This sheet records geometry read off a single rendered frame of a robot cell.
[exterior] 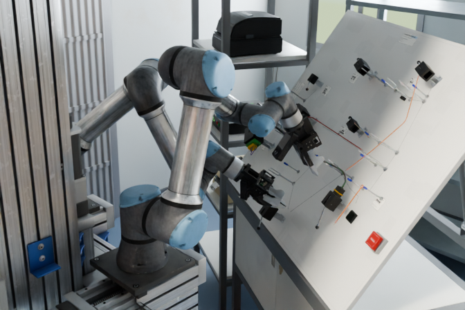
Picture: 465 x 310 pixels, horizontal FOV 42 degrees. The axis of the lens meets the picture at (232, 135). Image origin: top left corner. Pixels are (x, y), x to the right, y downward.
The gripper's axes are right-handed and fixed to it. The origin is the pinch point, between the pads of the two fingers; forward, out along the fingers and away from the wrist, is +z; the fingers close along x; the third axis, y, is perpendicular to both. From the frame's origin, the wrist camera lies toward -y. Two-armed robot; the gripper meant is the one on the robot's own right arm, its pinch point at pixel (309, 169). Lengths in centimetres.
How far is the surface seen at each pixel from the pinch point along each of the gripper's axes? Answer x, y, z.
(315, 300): -17.4, -22.9, 36.5
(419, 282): -12, 16, 63
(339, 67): 63, 45, 6
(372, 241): -25.7, 3.1, 19.9
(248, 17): 103, 25, -23
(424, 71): 0, 52, -9
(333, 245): -7.9, -6.3, 28.2
